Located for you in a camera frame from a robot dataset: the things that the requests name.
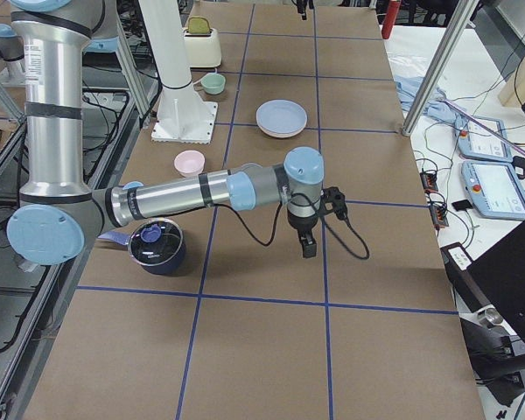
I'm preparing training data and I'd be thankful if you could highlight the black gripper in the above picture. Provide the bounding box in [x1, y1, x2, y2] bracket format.
[294, 0, 309, 20]
[287, 213, 319, 259]

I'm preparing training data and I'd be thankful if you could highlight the blue plate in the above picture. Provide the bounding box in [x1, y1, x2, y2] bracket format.
[255, 99, 308, 132]

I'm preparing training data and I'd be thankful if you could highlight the pink plate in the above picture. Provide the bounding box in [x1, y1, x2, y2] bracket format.
[258, 125, 305, 133]

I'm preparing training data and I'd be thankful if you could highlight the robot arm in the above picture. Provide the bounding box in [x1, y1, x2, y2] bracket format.
[6, 1, 324, 265]

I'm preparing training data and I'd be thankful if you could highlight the red cylinder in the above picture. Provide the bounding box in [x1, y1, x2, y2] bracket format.
[381, 0, 401, 39]

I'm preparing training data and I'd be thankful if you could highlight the bread slice in toaster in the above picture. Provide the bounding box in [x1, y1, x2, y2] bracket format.
[187, 16, 212, 36]

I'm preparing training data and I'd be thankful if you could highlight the cream toaster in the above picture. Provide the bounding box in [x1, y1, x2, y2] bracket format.
[183, 22, 222, 68]

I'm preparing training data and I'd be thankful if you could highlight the cream plate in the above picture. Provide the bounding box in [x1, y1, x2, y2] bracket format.
[261, 129, 303, 139]

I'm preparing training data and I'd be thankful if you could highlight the green bowl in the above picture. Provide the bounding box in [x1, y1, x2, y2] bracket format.
[200, 73, 226, 95]

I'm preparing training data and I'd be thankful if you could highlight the clear plastic bag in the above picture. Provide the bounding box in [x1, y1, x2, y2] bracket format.
[387, 52, 429, 78]

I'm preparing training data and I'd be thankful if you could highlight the light blue cloth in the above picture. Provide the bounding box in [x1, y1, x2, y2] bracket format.
[393, 74, 467, 123]

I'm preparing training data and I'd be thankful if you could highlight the small orange circuit board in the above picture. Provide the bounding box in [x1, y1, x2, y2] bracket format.
[420, 171, 438, 193]

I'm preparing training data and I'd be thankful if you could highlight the dark blue pot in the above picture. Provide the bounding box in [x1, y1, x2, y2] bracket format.
[99, 217, 186, 275]

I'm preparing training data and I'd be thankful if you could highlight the pink bowl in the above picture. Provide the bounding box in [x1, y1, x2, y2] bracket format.
[173, 150, 206, 177]

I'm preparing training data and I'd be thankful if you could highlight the glass pot lid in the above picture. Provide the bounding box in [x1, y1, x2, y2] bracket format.
[128, 218, 186, 269]

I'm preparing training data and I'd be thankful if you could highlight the upper teach pendant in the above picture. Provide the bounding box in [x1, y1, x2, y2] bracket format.
[454, 115, 513, 163]

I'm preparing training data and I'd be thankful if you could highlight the teach pendant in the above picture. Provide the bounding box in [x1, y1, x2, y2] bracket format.
[460, 160, 525, 221]
[454, 115, 513, 163]

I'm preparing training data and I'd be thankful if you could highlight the lower teach pendant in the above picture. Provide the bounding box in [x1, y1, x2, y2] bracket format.
[460, 160, 525, 221]

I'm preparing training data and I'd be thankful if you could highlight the black laptop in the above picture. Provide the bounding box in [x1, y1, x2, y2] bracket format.
[441, 220, 525, 341]

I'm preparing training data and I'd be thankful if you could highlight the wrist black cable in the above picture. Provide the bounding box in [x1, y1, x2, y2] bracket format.
[213, 192, 371, 260]

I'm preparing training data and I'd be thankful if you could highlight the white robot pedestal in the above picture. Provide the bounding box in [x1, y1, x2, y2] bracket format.
[141, 1, 218, 144]

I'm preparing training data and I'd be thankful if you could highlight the aluminium frame post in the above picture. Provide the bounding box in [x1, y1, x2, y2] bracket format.
[402, 0, 479, 137]

